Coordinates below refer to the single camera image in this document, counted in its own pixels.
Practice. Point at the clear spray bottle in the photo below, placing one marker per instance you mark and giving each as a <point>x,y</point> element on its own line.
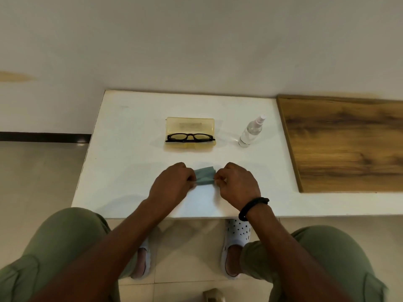
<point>250,133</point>

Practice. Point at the person's left leg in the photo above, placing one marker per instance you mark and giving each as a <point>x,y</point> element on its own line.
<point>63,242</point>

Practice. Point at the brown wooden board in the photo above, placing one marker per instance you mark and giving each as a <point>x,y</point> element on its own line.
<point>346,144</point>

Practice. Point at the white polka dot slipper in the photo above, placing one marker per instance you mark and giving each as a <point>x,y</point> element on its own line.
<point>237,232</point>
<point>146,254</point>

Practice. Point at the person's right hand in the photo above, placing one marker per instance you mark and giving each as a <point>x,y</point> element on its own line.
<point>239,188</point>

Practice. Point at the yellow translucent glasses case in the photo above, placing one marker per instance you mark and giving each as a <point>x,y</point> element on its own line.
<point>189,124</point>

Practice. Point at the person's right forearm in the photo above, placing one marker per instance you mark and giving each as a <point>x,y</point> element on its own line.
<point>289,254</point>

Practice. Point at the grey-green cleaning cloth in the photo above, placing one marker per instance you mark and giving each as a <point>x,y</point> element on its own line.
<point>204,176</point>

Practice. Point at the black wristband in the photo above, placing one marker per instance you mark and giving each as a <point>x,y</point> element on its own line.
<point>252,205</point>

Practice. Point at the black framed eyeglasses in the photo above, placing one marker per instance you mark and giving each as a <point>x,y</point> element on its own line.
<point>189,136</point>

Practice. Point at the tan rounded object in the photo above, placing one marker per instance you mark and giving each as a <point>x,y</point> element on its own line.
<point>214,295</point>

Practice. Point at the person's left forearm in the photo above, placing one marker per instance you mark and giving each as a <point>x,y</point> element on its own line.
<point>104,251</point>

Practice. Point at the person's left hand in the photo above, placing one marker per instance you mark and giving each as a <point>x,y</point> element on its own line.
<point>170,185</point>

